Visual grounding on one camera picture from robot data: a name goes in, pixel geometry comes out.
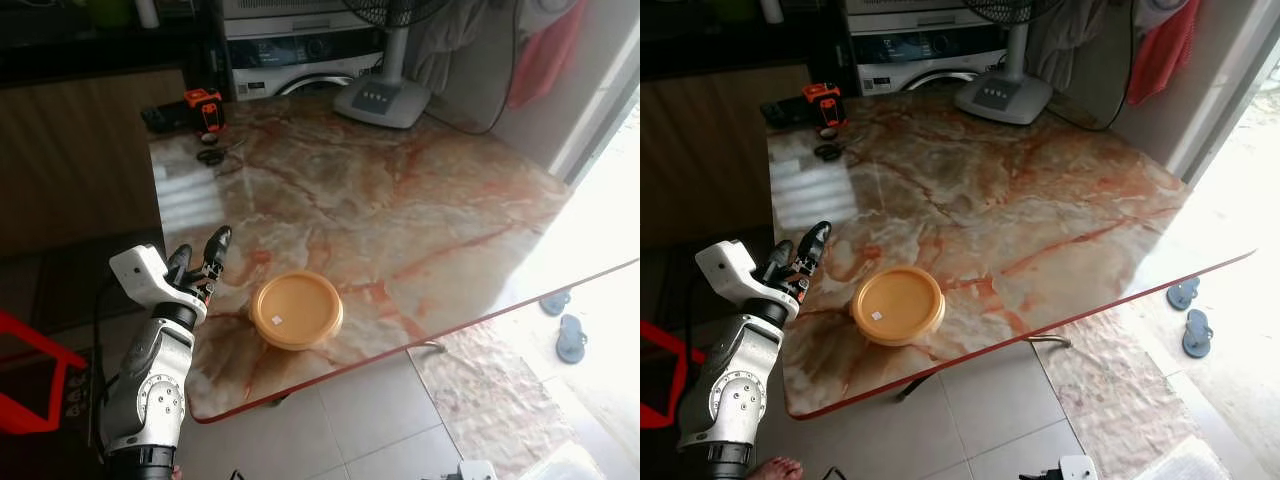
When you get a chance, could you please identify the pale floral floor rug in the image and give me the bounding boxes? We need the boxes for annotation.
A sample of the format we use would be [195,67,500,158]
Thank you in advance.
[1030,310,1201,471]
[408,318,566,476]

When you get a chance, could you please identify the grey hanging cloth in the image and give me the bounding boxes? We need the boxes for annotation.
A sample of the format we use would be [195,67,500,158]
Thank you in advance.
[404,0,501,93]
[1025,0,1111,89]

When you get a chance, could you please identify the brown wooden cabinet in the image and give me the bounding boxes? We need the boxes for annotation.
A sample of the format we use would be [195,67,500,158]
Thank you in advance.
[640,62,813,249]
[0,68,188,259]

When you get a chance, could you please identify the red hanging cloth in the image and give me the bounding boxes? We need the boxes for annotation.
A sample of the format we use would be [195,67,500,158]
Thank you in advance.
[1126,0,1201,107]
[506,0,588,110]

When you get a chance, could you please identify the black box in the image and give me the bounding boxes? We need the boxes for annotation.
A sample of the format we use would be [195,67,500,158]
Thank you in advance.
[760,97,806,128]
[141,103,187,133]

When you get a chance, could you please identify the grey standing fan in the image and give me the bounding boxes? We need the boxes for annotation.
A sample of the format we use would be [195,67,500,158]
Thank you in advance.
[332,0,451,130]
[953,0,1076,127]

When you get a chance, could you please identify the black fan cable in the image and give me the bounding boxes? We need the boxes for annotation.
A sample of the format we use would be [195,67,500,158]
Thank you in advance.
[428,0,523,135]
[1065,0,1139,131]

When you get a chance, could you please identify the dark floor mat printed figures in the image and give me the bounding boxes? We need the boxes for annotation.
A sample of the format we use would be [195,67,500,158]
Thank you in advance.
[30,355,98,431]

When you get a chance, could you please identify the orange black handheld tool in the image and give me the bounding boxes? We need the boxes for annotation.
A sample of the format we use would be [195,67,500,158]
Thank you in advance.
[182,88,227,137]
[802,83,847,131]

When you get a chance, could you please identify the white cloth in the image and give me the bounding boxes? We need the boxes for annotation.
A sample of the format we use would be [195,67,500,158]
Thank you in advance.
[1140,435,1233,480]
[518,440,607,480]

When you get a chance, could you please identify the white washing machine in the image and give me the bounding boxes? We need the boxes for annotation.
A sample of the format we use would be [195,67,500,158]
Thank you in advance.
[218,0,391,101]
[845,0,1011,98]

